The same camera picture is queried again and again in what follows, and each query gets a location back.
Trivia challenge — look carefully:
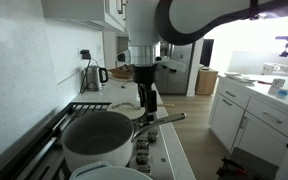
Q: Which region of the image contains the stack of white papers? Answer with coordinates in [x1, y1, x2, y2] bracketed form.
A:
[223, 71, 258, 84]

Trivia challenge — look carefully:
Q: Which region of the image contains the white saucepan with metal handle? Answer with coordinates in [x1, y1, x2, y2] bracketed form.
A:
[61, 110, 187, 173]

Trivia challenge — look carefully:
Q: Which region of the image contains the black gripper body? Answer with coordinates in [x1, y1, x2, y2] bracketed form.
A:
[132, 63, 158, 86]

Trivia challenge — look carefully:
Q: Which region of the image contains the black gas cooktop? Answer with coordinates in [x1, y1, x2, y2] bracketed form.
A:
[0, 101, 172, 180]

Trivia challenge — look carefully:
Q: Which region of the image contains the wooden spatula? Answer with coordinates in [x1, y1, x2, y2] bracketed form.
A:
[156, 102, 176, 108]

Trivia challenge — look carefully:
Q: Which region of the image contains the metal stove knob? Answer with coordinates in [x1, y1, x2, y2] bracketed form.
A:
[136, 151, 151, 165]
[136, 137, 150, 151]
[137, 164, 153, 176]
[147, 129, 160, 143]

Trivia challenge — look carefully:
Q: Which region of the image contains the small white box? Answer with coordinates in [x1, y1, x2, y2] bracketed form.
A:
[267, 78, 287, 96]

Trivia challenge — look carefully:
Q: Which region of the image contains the white kitchen island cabinet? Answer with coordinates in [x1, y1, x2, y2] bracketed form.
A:
[207, 73, 288, 168]

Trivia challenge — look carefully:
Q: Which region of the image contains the black and red tool case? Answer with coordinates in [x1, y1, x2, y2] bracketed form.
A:
[216, 146, 280, 180]

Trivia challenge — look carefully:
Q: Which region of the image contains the black kettle power cord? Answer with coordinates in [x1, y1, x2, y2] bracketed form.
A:
[79, 58, 94, 94]

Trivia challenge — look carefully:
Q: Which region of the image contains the small blue package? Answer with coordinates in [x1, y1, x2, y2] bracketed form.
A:
[276, 88, 288, 100]

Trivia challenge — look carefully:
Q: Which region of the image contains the small wooden cabinet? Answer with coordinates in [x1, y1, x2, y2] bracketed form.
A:
[195, 67, 219, 97]

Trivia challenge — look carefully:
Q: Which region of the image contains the black wall plug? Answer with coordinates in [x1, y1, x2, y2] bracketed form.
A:
[80, 49, 92, 60]

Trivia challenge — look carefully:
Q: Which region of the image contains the long black loose cable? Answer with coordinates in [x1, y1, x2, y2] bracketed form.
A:
[120, 78, 135, 89]

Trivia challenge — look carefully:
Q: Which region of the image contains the white appliance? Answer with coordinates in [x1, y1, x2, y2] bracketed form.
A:
[261, 62, 288, 77]

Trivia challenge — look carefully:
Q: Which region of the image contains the black monitor screen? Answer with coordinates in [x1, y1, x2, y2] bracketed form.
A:
[199, 38, 215, 69]

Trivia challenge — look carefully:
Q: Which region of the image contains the white three-door wall cabinet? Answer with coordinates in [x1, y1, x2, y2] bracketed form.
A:
[40, 0, 129, 33]

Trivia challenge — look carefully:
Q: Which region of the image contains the stainless steel electric kettle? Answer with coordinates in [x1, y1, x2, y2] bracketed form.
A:
[84, 65, 109, 92]

